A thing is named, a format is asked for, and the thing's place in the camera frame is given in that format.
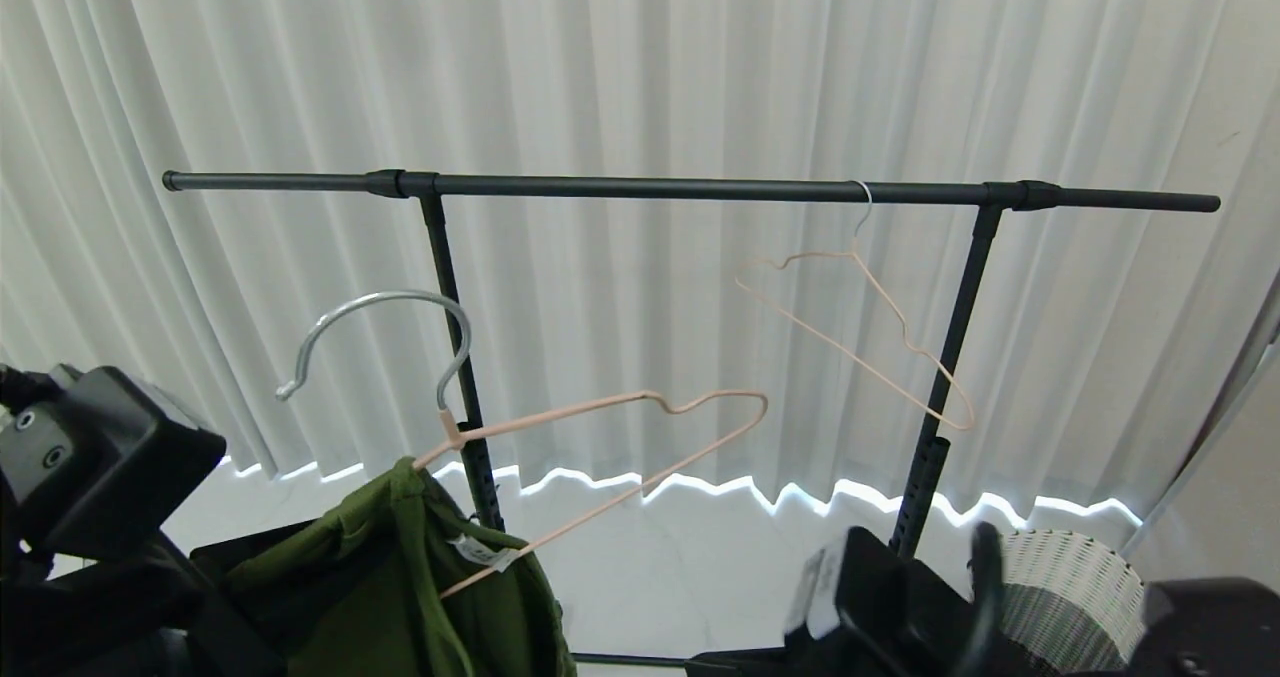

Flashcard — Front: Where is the green long-sleeved shirt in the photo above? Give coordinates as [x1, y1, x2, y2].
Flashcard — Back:
[221, 456, 579, 677]

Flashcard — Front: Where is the pink clothes hanger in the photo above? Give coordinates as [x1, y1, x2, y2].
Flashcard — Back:
[275, 290, 770, 600]
[735, 180, 977, 433]

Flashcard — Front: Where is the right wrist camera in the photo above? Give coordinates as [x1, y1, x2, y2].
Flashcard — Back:
[784, 526, 1001, 677]

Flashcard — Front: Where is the black clothes rack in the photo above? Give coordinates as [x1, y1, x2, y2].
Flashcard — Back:
[162, 169, 1222, 671]

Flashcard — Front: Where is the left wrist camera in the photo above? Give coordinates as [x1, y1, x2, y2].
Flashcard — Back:
[0, 364, 228, 562]

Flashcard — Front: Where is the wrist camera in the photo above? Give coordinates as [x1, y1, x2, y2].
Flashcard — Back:
[0, 364, 228, 562]
[784, 526, 1001, 677]

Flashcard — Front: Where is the white laundry basket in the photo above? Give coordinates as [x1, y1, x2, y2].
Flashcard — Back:
[984, 528, 1147, 674]

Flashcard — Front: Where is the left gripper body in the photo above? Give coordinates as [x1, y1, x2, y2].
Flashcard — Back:
[186, 520, 343, 677]

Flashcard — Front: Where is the black cable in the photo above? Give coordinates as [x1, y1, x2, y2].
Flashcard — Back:
[950, 521, 1007, 677]

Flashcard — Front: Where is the white curtain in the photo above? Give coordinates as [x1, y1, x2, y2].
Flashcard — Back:
[0, 0, 1263, 530]

